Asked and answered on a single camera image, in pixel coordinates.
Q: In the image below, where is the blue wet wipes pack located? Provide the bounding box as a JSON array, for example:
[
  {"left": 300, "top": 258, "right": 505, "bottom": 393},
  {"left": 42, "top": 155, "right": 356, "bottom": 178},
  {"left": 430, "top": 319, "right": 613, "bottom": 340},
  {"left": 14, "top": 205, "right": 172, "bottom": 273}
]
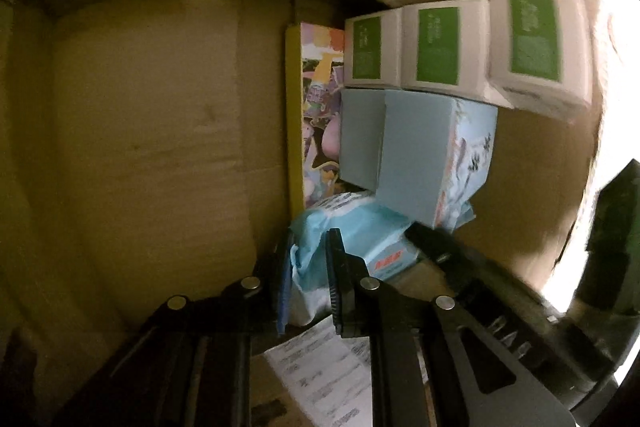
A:
[{"left": 290, "top": 189, "right": 473, "bottom": 327}]

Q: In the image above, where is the white printed paper sheet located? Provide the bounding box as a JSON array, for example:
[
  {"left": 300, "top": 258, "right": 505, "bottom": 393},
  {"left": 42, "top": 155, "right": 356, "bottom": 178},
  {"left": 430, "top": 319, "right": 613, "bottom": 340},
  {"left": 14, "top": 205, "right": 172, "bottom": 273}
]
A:
[{"left": 264, "top": 317, "right": 381, "bottom": 427}]

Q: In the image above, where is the colourful picture book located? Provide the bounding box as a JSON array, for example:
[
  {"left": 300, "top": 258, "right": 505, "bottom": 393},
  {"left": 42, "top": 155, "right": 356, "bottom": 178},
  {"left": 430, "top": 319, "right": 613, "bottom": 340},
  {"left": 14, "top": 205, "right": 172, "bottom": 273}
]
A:
[{"left": 286, "top": 23, "right": 347, "bottom": 210}]

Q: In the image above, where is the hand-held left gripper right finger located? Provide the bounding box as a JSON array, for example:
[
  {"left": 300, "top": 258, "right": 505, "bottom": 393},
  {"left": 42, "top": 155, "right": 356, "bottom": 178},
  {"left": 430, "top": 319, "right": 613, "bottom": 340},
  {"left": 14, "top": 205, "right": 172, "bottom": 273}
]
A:
[{"left": 325, "top": 228, "right": 576, "bottom": 427}]

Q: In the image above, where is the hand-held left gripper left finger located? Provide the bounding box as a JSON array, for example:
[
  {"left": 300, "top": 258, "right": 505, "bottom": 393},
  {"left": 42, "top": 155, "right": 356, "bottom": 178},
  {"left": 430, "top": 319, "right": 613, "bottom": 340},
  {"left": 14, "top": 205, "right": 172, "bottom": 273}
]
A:
[{"left": 50, "top": 232, "right": 296, "bottom": 427}]

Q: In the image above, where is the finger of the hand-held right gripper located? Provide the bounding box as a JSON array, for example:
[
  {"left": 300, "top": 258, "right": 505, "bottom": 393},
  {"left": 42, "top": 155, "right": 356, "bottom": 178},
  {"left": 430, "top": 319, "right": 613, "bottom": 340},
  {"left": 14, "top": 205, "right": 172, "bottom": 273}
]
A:
[{"left": 404, "top": 223, "right": 501, "bottom": 303}]

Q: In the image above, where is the green and white box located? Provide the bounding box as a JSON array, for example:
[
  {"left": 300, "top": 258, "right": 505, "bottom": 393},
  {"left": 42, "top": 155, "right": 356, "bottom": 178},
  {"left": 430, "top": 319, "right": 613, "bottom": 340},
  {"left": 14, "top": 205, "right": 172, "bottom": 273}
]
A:
[
  {"left": 400, "top": 0, "right": 493, "bottom": 100},
  {"left": 345, "top": 9, "right": 403, "bottom": 88},
  {"left": 486, "top": 0, "right": 593, "bottom": 122}
]

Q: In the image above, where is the brown cardboard box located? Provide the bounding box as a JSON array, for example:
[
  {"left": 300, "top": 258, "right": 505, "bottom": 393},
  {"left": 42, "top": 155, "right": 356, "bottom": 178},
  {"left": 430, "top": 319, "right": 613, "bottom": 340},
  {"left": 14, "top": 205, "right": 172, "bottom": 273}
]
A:
[{"left": 0, "top": 0, "right": 616, "bottom": 427}]

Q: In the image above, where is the blue illustrated box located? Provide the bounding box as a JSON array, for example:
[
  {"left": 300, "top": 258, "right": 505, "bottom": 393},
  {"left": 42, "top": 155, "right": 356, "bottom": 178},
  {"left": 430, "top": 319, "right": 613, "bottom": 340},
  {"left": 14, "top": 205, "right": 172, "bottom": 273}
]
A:
[{"left": 376, "top": 89, "right": 499, "bottom": 229}]

